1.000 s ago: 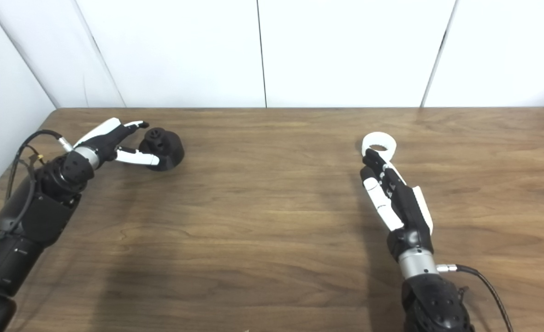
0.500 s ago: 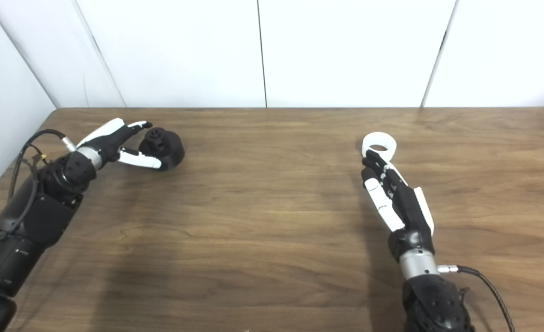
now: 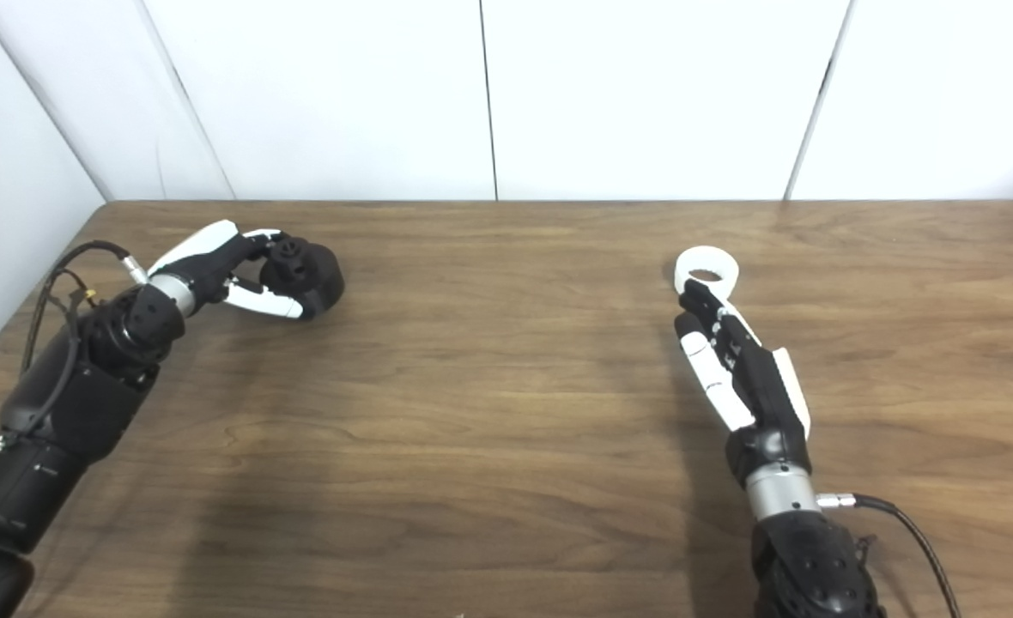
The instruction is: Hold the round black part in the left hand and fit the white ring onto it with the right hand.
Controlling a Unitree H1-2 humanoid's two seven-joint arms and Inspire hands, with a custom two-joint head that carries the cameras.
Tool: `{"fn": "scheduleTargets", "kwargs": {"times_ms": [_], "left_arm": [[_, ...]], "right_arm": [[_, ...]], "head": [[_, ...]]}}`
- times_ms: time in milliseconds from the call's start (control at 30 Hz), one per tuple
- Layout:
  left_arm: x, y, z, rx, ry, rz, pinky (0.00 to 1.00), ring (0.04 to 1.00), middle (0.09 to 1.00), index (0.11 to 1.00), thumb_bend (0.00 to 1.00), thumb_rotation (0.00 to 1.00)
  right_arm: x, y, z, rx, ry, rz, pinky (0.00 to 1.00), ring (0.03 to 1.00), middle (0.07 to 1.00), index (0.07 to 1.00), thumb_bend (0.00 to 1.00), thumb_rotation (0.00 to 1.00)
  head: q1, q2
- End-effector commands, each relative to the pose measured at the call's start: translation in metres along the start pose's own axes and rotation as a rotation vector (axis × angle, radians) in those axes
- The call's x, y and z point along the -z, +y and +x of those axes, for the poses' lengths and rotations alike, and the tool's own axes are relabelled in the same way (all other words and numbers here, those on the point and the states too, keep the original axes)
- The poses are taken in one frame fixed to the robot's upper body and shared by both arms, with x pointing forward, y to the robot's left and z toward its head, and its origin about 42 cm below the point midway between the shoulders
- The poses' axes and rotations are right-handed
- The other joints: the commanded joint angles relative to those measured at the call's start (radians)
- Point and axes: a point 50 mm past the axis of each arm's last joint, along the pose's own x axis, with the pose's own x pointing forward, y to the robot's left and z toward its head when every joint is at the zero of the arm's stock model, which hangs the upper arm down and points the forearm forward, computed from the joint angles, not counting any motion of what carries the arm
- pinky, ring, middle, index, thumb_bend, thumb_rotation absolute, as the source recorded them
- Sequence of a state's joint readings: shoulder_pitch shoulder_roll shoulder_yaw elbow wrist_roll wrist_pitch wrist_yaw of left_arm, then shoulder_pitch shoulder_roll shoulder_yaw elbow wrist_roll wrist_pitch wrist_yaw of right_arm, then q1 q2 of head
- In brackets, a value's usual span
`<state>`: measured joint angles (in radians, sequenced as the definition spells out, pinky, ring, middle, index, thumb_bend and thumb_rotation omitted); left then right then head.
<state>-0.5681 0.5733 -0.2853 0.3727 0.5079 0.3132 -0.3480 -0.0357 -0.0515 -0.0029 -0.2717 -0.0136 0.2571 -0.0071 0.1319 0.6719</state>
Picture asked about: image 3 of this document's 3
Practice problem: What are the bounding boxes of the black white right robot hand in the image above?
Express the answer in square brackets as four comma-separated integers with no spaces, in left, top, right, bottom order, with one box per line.
[674,279,813,488]

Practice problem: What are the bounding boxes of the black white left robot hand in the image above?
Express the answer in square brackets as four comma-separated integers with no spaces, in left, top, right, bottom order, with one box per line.
[146,220,318,321]

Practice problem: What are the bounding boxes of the round black plastic part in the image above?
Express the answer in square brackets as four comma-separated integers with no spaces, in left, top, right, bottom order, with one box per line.
[259,238,345,320]

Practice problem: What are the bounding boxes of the white plastic ring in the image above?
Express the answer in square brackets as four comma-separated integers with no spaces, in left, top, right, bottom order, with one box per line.
[674,246,740,299]

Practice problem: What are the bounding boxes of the thin left arm wires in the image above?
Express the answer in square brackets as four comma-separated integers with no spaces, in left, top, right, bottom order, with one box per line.
[41,270,102,348]

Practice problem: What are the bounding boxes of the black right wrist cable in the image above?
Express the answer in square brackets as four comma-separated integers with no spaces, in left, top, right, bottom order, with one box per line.
[816,493,962,618]

